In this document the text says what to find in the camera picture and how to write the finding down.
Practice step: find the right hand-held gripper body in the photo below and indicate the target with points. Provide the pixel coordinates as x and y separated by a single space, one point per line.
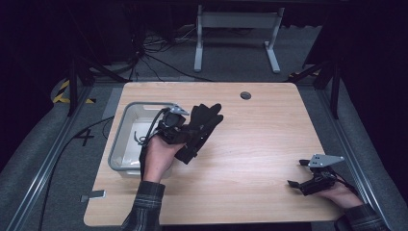
320 184

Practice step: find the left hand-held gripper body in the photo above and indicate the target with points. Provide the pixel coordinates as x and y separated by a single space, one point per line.
173 126

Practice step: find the black glove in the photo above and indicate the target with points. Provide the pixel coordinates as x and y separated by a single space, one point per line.
200 128

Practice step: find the grey plastic bin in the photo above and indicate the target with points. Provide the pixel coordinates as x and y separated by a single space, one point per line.
128 150

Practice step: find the person's right hand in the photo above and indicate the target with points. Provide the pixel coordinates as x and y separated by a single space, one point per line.
343 196

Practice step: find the person's left hand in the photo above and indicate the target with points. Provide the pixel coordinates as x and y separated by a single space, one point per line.
158 160

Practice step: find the yellow black striped floor tape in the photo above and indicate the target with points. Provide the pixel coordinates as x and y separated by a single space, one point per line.
62 91

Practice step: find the grey metal stand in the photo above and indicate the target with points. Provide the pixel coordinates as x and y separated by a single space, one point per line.
237 20

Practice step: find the aluminium floor rail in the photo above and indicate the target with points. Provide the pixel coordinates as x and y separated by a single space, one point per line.
356 150
48 163

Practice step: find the black metal frame stand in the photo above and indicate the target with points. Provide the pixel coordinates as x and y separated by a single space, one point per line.
335 89
73 86

